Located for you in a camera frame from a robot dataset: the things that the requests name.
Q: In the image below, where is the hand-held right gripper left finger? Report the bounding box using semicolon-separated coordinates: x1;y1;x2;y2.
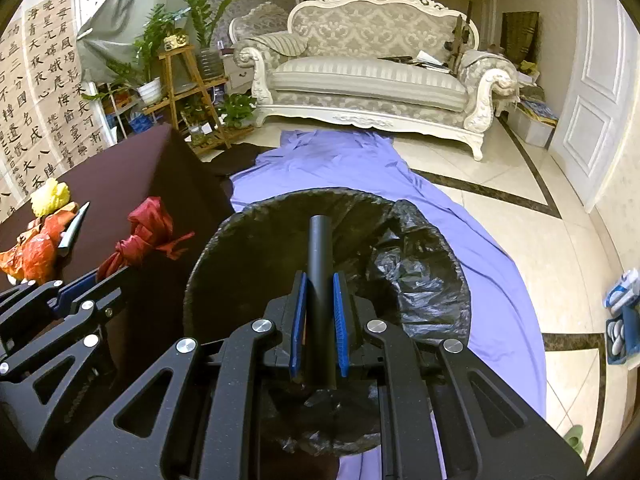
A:
55;270;308;480

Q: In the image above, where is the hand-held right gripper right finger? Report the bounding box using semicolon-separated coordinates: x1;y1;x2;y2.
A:
332;272;587;480

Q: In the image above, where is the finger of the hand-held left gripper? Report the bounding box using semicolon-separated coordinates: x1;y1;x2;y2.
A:
0;271;97;348
0;280;128;441

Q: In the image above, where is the orange bag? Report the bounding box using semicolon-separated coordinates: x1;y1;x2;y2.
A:
0;202;81;283

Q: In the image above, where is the black tube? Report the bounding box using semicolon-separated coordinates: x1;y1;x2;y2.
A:
308;216;337;391

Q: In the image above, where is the trash bin with black bag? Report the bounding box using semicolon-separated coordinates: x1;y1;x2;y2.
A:
182;187;473;458

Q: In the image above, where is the grey knife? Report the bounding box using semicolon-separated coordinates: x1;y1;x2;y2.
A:
57;201;91;256

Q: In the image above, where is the red cloth bag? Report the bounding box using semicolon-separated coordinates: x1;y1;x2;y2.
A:
97;196;196;281

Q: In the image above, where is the yellow foam net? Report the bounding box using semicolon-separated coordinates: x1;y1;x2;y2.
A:
30;180;71;218

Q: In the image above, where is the purple floor cloth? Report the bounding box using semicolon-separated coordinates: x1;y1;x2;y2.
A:
230;129;548;480

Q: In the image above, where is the metal shelf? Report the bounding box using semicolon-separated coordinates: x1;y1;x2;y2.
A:
97;85;146;136

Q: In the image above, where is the plant in white pot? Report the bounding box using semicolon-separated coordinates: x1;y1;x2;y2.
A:
107;4;186;106

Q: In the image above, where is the small leafy green plant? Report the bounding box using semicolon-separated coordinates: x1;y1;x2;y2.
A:
217;92;258;128

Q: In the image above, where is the wooden plant stand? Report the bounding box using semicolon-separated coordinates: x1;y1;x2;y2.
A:
142;44;256;156

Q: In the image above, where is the ornate cream sofa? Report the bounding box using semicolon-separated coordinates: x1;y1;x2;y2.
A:
235;0;518;162

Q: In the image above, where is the green slipper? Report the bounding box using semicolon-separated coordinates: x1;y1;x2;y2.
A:
564;425;586;456

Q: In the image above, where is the grey tarp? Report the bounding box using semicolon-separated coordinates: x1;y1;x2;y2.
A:
75;0;203;83

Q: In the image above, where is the blue basket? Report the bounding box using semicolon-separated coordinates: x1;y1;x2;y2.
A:
605;305;640;366

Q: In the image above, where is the grey storage box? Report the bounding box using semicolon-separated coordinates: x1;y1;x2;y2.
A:
510;97;560;148

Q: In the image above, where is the stack of papers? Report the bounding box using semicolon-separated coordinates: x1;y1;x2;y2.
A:
380;50;451;72

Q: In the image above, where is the white and blue packet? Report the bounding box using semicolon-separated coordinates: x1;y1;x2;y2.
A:
605;267;640;313

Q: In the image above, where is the striped cushion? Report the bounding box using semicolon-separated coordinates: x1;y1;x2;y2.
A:
247;31;308;57

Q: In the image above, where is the plant in glass vase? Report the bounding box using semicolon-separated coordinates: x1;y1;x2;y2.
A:
177;0;241;76

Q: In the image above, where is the ornate cream armchair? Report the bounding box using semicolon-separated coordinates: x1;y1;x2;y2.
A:
229;2;291;68

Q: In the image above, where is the dark wooden object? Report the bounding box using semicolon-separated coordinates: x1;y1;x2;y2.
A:
447;2;476;73

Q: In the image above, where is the white door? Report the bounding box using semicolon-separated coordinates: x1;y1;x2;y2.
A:
547;0;636;213

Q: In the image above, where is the calligraphy wall hanging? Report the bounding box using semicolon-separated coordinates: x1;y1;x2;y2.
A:
0;0;108;226

